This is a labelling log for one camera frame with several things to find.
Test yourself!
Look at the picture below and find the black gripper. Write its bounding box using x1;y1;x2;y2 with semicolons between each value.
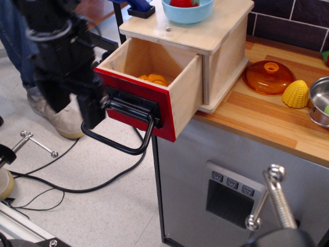
34;69;108;129

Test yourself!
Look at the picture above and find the red front wooden drawer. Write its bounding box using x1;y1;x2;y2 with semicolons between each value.
82;38;203;155

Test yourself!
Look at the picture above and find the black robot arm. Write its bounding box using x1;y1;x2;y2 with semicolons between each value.
14;1;106;129

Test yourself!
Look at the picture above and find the light wooden box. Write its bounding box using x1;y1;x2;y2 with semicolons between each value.
119;0;254;113

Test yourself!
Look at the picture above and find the beige shoe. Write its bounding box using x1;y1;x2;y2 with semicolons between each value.
26;87;84;139

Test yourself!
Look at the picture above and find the orange toy pumpkin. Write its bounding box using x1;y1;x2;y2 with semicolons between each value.
138;74;169;86

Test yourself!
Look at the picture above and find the left metal clamp screw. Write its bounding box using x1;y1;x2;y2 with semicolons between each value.
1;131;59;168

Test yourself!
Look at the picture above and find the metal clamp screw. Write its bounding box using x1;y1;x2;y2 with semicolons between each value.
1;131;59;168
244;164;316;246

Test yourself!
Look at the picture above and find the blue jeans leg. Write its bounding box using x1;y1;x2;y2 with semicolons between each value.
1;1;40;96

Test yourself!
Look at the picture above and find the blue bar clamp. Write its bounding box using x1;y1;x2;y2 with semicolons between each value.
91;0;156;70

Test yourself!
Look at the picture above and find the yellowish round foot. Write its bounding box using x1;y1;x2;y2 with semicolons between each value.
0;168;14;200

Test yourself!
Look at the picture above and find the light blue bowl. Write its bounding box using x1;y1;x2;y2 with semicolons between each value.
161;1;214;24

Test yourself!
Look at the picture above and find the red toy pepper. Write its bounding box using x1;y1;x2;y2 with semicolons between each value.
169;0;199;8

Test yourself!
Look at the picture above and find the silver toy kitchen cabinet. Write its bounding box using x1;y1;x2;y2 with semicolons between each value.
151;118;329;247

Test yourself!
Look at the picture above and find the orange glass pot lid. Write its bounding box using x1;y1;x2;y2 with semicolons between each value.
242;61;296;96

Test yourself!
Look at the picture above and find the yellow toy corn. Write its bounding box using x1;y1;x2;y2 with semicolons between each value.
282;80;309;109

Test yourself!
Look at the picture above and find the stainless steel pot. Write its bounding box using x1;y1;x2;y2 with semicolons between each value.
308;77;328;129

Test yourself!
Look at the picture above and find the near metal clamp screw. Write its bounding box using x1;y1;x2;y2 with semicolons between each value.
244;164;316;246

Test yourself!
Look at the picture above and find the green toy vegetable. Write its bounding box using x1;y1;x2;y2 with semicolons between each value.
321;50;329;66

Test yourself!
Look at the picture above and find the thick black cable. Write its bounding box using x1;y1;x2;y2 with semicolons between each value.
9;127;147;194

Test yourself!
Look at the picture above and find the black frame wooden table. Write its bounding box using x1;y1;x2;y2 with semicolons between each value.
76;0;128;52

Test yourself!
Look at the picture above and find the thin black cable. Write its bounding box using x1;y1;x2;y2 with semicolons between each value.
9;187;65;211

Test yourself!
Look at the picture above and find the aluminium rail with bracket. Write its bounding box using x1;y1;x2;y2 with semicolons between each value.
1;203;68;246

